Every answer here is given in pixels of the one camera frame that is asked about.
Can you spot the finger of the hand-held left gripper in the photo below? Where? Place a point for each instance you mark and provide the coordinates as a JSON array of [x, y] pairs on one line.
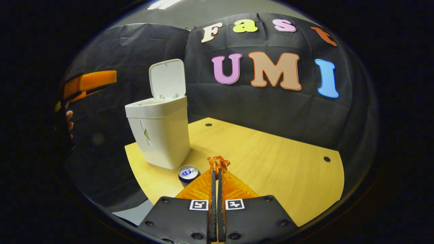
[[98, 79], [86, 95]]

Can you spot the blue pop can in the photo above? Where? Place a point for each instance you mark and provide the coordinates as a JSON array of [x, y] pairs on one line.
[[188, 173]]

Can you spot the ceiling light panel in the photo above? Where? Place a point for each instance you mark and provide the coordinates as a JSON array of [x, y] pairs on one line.
[[162, 4]]

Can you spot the white desktop garbage bin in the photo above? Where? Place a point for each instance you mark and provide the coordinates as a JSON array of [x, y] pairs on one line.
[[162, 135]]

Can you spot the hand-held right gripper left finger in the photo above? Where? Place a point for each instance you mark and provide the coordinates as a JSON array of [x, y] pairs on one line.
[[179, 220]]

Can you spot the orange paper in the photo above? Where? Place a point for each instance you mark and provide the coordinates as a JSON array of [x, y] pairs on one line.
[[218, 162]]

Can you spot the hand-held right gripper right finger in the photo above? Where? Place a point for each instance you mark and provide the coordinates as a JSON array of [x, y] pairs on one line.
[[254, 220]]

